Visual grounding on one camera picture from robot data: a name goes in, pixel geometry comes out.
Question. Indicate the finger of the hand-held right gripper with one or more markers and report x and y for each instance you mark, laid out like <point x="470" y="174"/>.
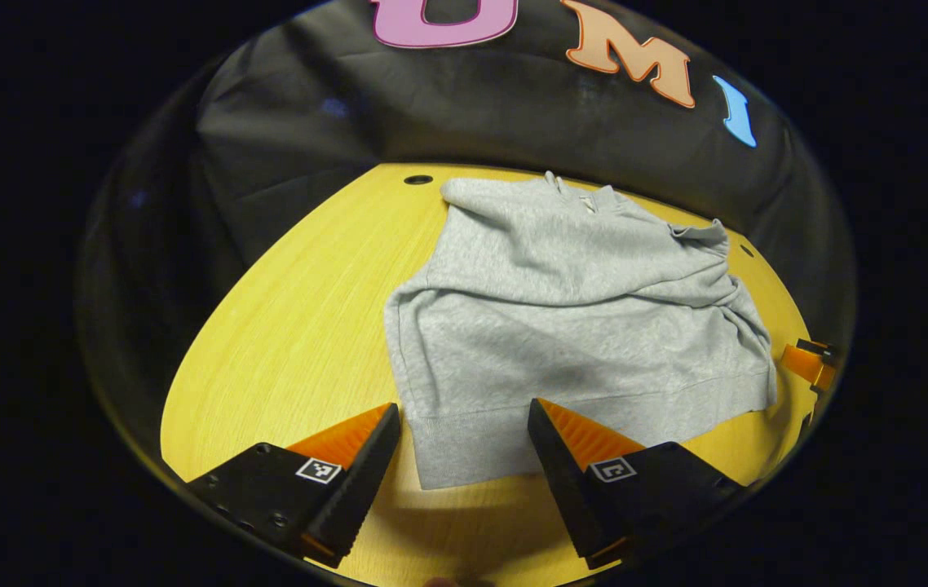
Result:
<point x="802" y="363"/>

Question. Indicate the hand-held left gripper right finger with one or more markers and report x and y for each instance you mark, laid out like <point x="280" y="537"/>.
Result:
<point x="558" y="481"/>

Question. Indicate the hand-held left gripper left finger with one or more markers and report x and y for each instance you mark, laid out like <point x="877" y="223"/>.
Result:
<point x="366" y="481"/>

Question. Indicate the grey sweatshirt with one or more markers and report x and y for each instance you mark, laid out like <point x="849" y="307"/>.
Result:
<point x="562" y="326"/>

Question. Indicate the black backdrop cloth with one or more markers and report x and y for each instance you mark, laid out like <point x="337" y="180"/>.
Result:
<point x="431" y="106"/>

